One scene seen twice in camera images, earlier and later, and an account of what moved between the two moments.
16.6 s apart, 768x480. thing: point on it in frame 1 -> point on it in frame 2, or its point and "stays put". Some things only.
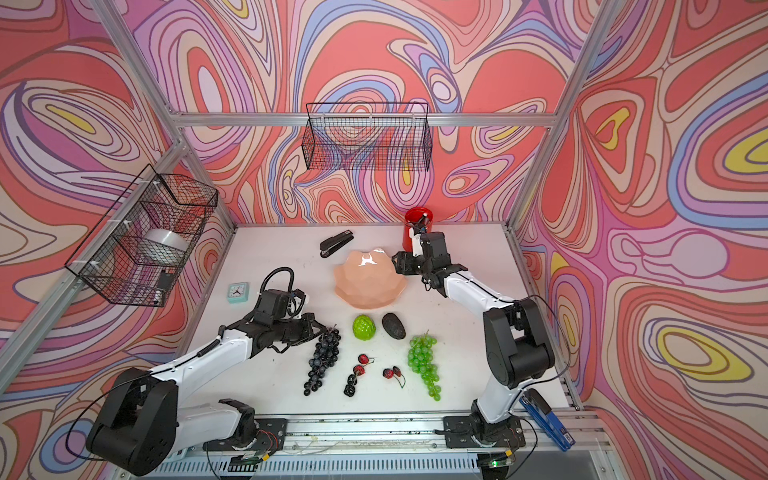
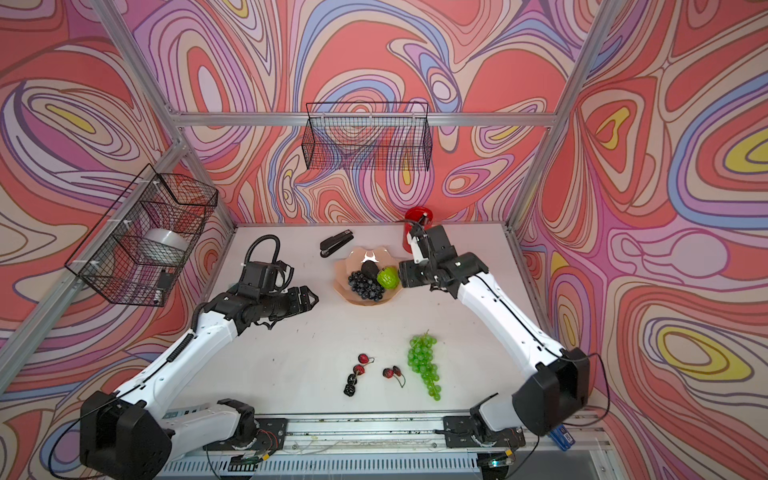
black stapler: (333, 244) stays put
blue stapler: (552, 426) stays put
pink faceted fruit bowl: (368, 280) stays put
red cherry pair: (395, 372) stays put
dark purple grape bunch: (324, 356) -> (366, 287)
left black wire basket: (136, 251) stays put
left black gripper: (307, 321) -> (295, 306)
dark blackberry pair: (350, 388) stays put
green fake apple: (364, 327) -> (388, 277)
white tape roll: (162, 246) stays put
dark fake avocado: (393, 325) -> (369, 269)
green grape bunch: (420, 356) stays put
